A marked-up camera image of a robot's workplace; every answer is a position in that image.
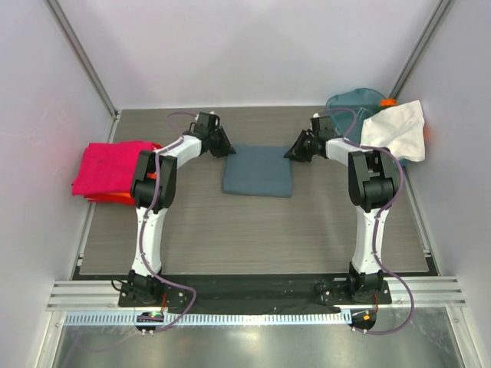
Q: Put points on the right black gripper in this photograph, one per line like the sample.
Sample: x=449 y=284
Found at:
x=303 y=142

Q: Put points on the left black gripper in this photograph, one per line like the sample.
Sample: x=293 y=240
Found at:
x=226 y=148

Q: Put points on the grey blue t shirt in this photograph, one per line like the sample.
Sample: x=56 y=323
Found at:
x=258 y=171

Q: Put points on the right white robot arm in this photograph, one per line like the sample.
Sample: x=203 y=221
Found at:
x=373 y=184

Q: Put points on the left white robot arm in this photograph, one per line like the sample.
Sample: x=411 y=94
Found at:
x=153 y=190

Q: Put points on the folded orange t shirt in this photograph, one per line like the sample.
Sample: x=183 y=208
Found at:
x=127 y=194

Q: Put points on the teal plastic bin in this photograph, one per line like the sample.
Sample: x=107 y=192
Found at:
x=348 y=111

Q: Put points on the orange clamp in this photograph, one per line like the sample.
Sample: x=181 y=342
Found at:
x=388 y=102

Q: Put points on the white t shirt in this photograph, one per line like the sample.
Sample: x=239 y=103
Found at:
x=400 y=129

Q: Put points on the folded red t shirt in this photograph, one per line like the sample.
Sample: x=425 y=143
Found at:
x=105 y=199

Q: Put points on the folded pink t shirt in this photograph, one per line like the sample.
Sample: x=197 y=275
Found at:
x=105 y=168

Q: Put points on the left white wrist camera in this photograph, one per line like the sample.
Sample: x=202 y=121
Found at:
x=206 y=117

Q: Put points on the left aluminium frame post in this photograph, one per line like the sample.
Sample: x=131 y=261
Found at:
x=76 y=46

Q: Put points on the aluminium frame post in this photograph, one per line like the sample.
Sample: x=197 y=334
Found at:
x=76 y=46
x=423 y=42

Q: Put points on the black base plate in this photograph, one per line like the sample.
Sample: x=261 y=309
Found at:
x=250 y=293

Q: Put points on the right aluminium frame post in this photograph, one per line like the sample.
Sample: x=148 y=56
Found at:
x=423 y=42

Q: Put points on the slotted cable duct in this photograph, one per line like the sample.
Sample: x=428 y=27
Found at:
x=154 y=319

